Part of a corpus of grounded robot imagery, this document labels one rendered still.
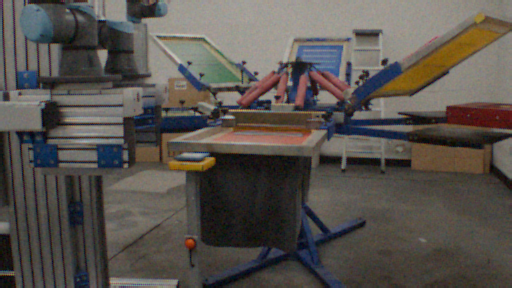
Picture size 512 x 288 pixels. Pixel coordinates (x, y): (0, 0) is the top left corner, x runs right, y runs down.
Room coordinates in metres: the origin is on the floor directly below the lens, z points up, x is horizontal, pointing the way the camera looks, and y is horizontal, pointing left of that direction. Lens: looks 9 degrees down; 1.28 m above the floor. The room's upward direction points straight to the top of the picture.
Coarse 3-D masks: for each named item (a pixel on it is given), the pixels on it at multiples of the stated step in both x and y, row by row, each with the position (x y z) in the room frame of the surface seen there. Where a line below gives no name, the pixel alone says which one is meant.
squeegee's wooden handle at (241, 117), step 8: (232, 112) 2.52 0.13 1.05; (240, 112) 2.50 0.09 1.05; (248, 112) 2.49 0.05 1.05; (256, 112) 2.48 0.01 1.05; (264, 112) 2.48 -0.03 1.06; (272, 112) 2.47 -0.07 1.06; (280, 112) 2.46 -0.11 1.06; (288, 112) 2.45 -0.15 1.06; (296, 112) 2.44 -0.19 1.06; (240, 120) 2.50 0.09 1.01; (248, 120) 2.49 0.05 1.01; (256, 120) 2.48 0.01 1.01; (264, 120) 2.47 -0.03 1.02; (272, 120) 2.46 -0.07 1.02; (280, 120) 2.45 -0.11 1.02; (288, 120) 2.44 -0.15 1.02; (296, 120) 2.44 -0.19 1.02; (304, 120) 2.43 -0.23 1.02
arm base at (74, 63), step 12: (72, 48) 1.59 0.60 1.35; (84, 48) 1.60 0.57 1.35; (96, 48) 1.65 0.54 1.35; (60, 60) 1.62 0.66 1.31; (72, 60) 1.59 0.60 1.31; (84, 60) 1.60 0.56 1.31; (96, 60) 1.63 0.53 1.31; (60, 72) 1.60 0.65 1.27; (72, 72) 1.58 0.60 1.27; (84, 72) 1.59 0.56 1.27; (96, 72) 1.62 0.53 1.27
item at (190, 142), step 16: (208, 128) 2.35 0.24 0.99; (224, 128) 2.56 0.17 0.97; (176, 144) 1.94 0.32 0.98; (192, 144) 1.93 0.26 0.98; (208, 144) 1.91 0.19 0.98; (224, 144) 1.90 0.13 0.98; (240, 144) 1.88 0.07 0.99; (256, 144) 1.87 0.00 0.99; (272, 144) 1.86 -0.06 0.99; (288, 144) 1.85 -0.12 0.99; (320, 144) 2.03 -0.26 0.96
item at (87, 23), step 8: (72, 8) 1.59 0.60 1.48; (80, 8) 1.60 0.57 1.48; (88, 8) 1.62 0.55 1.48; (80, 16) 1.59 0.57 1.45; (88, 16) 1.61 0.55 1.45; (96, 16) 1.66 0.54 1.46; (80, 24) 1.58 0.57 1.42; (88, 24) 1.61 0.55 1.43; (96, 24) 1.66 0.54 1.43; (80, 32) 1.58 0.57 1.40; (88, 32) 1.61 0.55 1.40; (96, 32) 1.65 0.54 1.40; (72, 40) 1.58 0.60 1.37; (80, 40) 1.60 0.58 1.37; (88, 40) 1.61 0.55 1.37; (96, 40) 1.65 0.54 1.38
